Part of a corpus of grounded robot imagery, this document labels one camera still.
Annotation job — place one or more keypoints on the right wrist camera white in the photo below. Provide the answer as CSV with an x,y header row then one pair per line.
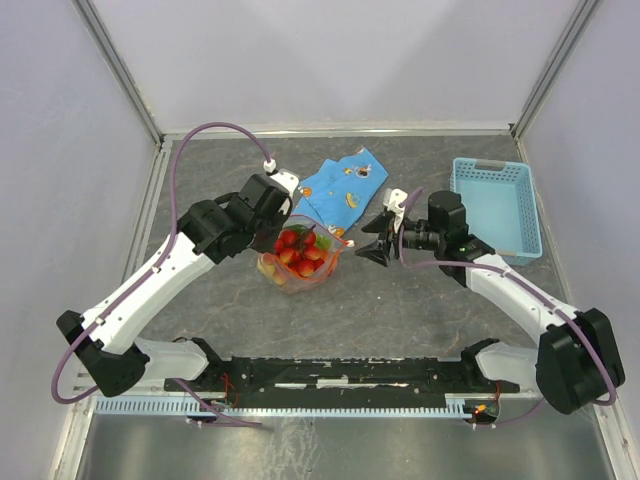
x,y
394,200

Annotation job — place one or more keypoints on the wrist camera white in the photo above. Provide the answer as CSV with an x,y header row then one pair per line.
x,y
286,179
394,200

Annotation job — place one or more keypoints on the blue plastic basket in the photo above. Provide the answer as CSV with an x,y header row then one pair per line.
x,y
501,207

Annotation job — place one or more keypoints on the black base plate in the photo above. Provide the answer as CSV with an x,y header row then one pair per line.
x,y
341,383

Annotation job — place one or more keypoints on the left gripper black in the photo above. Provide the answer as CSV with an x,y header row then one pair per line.
x,y
269,244

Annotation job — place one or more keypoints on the clear zip bag orange zipper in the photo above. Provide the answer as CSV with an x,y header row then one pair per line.
x,y
291,283

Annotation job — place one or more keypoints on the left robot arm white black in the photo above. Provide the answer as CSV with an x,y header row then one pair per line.
x,y
106,338

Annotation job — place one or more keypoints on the light blue cable duct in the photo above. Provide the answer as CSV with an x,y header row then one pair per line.
x,y
186,405

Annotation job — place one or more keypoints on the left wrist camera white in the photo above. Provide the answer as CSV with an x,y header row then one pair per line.
x,y
286,179

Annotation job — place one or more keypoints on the aluminium frame rail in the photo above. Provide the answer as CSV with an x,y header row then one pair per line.
x,y
377,129

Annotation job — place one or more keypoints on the blue cartoon print cloth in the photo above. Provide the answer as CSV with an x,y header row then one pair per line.
x,y
339,193

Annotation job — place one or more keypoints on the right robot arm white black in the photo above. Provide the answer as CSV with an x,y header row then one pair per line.
x,y
575,360

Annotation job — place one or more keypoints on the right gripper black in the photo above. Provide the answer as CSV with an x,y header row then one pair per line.
x,y
380,249

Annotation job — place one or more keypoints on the red berry cluster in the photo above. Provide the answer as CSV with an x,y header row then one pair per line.
x,y
301,250

